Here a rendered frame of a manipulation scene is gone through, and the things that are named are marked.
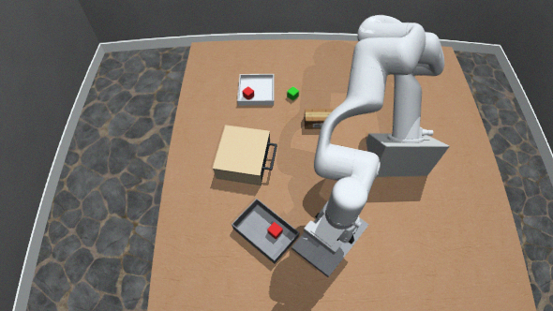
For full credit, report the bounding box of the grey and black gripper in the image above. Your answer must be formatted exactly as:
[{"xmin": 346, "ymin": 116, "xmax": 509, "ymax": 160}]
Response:
[{"xmin": 315, "ymin": 201, "xmax": 358, "ymax": 244}]

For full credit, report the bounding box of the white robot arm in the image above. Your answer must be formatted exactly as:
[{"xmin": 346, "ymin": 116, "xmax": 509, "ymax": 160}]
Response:
[{"xmin": 304, "ymin": 15, "xmax": 444, "ymax": 255}]

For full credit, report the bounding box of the brown cardboard box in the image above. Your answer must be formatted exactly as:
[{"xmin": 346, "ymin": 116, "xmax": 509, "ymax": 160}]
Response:
[{"xmin": 304, "ymin": 109, "xmax": 333, "ymax": 129}]

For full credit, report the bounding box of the green block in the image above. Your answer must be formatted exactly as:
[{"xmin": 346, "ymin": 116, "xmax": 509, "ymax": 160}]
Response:
[{"xmin": 287, "ymin": 87, "xmax": 299, "ymax": 100}]

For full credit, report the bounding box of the red block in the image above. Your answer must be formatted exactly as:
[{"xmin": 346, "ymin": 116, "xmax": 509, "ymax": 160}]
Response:
[
  {"xmin": 242, "ymin": 87, "xmax": 255, "ymax": 100},
  {"xmin": 267, "ymin": 222, "xmax": 283, "ymax": 239}
]

